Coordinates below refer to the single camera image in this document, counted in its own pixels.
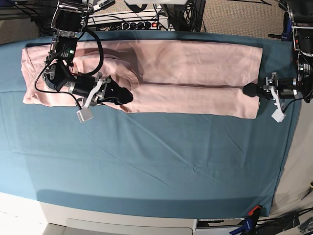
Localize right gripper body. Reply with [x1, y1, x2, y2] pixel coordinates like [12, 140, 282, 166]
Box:
[83, 72, 117, 108]

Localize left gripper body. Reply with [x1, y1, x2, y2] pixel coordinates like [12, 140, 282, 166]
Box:
[259, 72, 303, 100]

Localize pink T-shirt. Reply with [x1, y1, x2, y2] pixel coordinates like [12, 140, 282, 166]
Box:
[21, 39, 264, 119]

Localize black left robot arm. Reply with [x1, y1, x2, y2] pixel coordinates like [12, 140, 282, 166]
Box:
[243, 0, 313, 103]

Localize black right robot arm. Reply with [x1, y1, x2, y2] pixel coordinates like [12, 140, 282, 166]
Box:
[39, 0, 134, 111]

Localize blue black clamp upper right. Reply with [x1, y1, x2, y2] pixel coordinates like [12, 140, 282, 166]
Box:
[268, 12, 292, 41]

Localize teal table cloth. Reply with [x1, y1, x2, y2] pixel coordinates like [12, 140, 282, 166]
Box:
[0, 31, 301, 219]

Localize white table base panel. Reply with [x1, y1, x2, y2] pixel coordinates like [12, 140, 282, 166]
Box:
[40, 202, 196, 235]

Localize orange blue clamp bottom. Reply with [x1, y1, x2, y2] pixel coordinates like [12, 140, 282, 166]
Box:
[229, 205, 263, 235]

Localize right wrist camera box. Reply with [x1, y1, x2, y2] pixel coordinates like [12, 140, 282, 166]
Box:
[76, 108, 93, 123]

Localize power strip with red switch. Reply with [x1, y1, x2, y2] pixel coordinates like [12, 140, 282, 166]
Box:
[88, 19, 168, 31]

